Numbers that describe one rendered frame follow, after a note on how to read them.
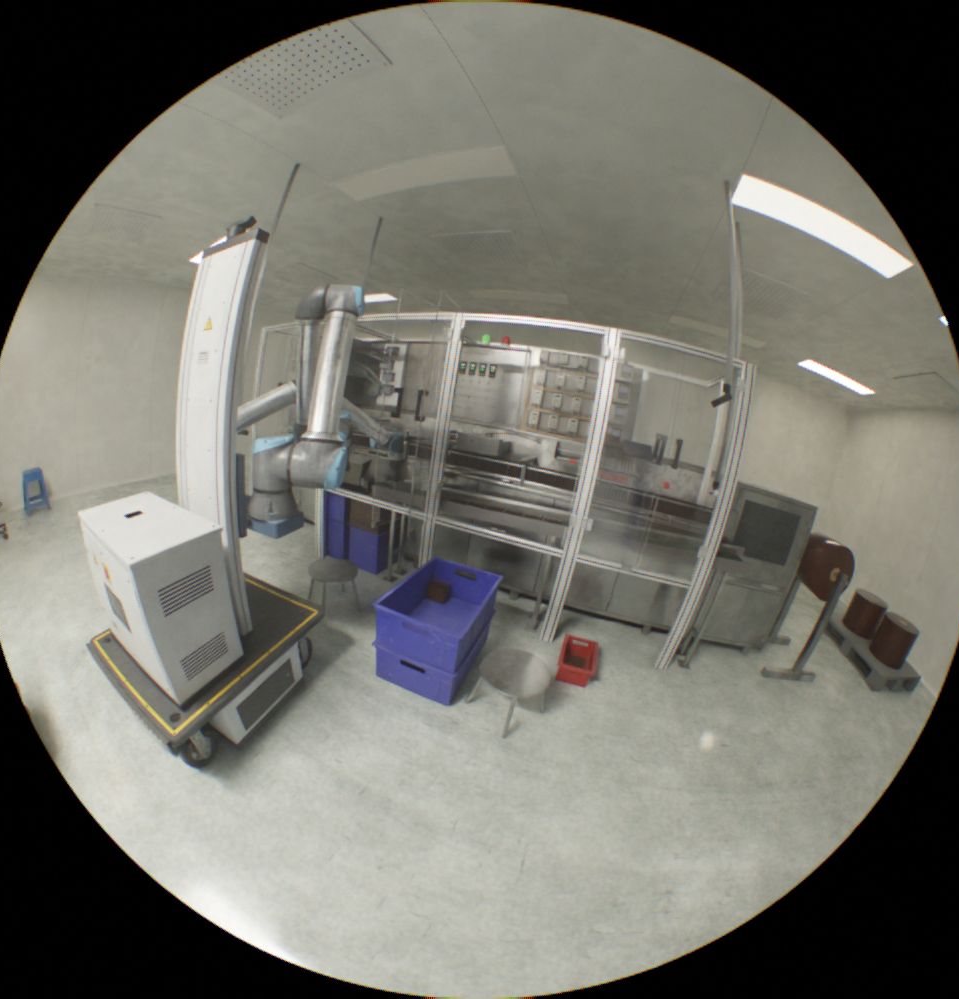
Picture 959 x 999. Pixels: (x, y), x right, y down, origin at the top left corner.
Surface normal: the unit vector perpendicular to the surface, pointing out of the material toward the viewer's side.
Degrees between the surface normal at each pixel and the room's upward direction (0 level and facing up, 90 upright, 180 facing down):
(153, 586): 90
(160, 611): 90
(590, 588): 90
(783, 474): 90
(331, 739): 0
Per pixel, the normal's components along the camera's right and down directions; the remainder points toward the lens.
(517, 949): 0.15, -0.96
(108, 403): 0.93, 0.22
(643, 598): -0.34, 0.18
